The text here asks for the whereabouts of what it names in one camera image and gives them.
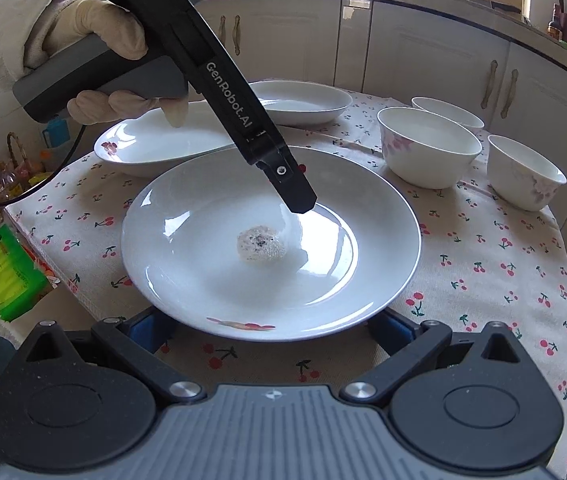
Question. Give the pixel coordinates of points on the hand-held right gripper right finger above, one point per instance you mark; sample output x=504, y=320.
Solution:
x=396, y=335

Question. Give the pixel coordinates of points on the person's left hand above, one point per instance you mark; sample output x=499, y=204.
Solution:
x=93, y=15

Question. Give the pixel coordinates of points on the cherry print tablecloth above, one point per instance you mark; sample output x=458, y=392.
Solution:
x=463, y=270

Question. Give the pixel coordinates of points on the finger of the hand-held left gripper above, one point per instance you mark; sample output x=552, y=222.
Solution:
x=291, y=185

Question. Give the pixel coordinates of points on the wicker basket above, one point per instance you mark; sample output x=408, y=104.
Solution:
x=11, y=152

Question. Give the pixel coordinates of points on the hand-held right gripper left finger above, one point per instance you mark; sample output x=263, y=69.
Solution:
x=146, y=332

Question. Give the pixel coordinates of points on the blue cup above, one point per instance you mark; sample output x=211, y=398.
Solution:
x=53, y=135

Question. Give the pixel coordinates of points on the white floral bowl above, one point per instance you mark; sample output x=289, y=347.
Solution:
x=456, y=112
x=518, y=185
x=423, y=160

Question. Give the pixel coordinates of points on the white floral plate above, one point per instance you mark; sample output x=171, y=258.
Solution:
x=153, y=140
x=308, y=97
x=203, y=240

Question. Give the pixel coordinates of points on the dark soy sauce bottle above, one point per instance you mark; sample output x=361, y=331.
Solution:
x=555, y=27

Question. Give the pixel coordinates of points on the black kitchen knife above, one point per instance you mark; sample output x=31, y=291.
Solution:
x=508, y=7

